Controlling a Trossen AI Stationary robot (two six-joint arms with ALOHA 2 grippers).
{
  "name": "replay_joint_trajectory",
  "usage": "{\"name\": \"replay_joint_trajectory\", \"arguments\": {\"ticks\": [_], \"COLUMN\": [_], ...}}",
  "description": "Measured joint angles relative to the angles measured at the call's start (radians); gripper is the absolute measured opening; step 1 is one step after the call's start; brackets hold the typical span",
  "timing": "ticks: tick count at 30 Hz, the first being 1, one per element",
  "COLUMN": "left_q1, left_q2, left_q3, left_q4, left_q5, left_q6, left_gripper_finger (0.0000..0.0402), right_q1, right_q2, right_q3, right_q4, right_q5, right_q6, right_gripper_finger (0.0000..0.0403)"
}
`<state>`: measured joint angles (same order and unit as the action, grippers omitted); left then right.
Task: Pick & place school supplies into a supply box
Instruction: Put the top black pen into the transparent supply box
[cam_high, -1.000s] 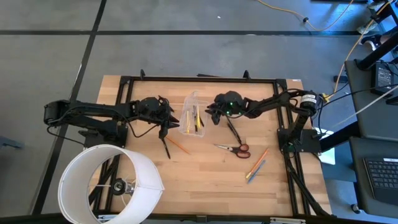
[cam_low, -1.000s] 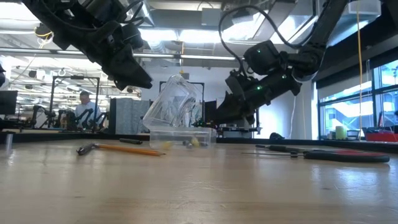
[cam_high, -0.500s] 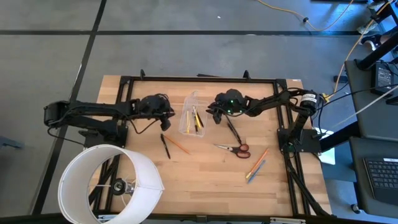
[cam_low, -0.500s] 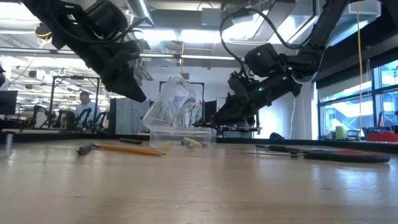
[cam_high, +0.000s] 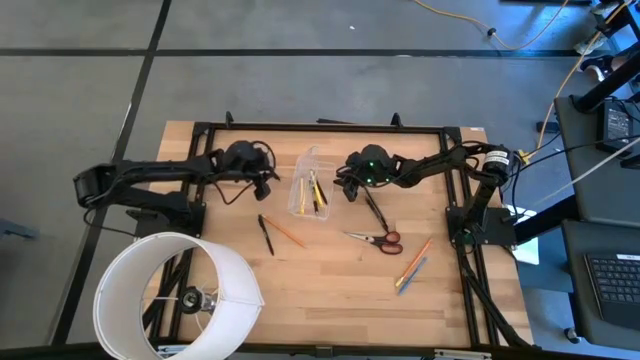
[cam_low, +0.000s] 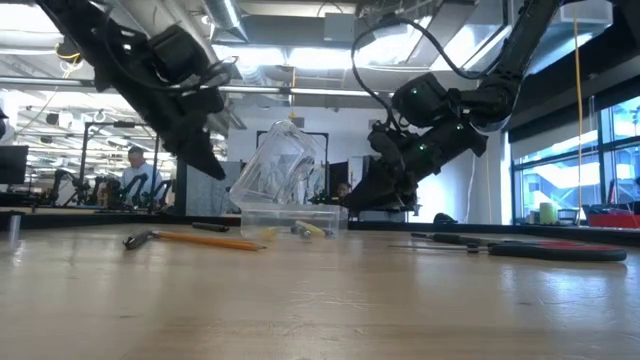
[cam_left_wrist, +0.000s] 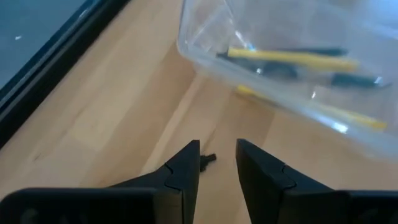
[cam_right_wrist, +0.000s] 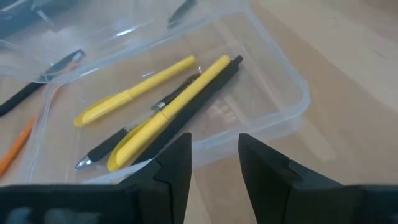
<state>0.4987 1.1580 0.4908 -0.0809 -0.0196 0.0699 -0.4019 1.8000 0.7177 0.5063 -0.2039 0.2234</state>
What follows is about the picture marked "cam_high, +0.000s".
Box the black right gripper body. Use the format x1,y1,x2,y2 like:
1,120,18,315
345,145,401,187

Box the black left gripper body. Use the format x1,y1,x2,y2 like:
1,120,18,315
220,140,275,184

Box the clear plastic supply box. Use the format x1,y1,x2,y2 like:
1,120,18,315
286,144,337,222

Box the red and black scissors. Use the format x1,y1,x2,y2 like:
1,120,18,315
342,229,404,256

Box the orange pencil yellow eraser cap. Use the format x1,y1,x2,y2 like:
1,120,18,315
394,237,433,289

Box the blue pencil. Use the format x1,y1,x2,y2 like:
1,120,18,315
397,256,428,297

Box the white lamp shade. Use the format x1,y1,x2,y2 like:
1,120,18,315
92,231,265,360

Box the metal lamp socket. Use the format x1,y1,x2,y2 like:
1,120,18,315
178,285,219,316

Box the white paper sheet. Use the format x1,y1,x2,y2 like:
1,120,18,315
513,236,541,266

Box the dark grey desk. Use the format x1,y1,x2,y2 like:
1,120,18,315
553,94,640,351

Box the black power adapter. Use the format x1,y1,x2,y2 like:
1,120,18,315
597,99,634,151

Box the person's shoe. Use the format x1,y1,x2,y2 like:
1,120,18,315
582,53,621,81

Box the black diagonal stand bar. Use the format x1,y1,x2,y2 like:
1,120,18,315
573,49,640,114

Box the black laptop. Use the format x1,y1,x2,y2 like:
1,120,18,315
582,252,640,331

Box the silver metal bracket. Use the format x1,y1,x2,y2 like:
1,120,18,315
433,348,494,360

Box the yellow cable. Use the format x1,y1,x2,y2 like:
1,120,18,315
413,0,632,151

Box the white cable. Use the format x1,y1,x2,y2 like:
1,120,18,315
532,149,640,207

